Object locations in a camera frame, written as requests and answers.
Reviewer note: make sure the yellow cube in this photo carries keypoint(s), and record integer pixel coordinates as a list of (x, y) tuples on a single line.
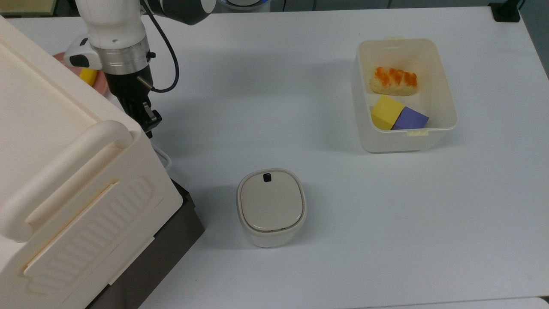
[(386, 112)]

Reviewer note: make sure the pink plate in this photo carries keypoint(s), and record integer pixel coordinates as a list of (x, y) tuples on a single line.
[(103, 83)]

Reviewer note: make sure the cream plastic cabinet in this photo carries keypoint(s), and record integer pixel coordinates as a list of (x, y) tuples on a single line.
[(64, 171)]

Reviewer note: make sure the yellow banana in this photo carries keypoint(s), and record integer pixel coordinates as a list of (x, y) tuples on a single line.
[(88, 76)]

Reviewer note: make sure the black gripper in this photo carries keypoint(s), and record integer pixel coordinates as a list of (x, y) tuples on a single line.
[(128, 88)]

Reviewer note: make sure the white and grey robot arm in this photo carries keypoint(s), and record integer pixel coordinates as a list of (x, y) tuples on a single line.
[(113, 25)]

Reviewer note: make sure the black pole stand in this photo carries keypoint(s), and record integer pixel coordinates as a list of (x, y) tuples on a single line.
[(506, 12)]

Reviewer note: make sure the dark brown drawer case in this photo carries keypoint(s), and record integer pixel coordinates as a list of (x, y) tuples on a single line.
[(171, 244)]

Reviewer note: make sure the beige lidded trash can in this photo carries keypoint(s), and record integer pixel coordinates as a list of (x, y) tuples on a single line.
[(271, 206)]

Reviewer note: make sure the toy sushi with orange roe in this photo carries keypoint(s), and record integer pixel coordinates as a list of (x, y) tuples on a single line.
[(393, 81)]

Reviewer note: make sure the white plastic storage bin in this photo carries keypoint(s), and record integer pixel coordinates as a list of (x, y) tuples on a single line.
[(403, 141)]

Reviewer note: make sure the purple cube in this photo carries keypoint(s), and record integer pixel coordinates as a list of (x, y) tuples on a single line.
[(410, 119)]

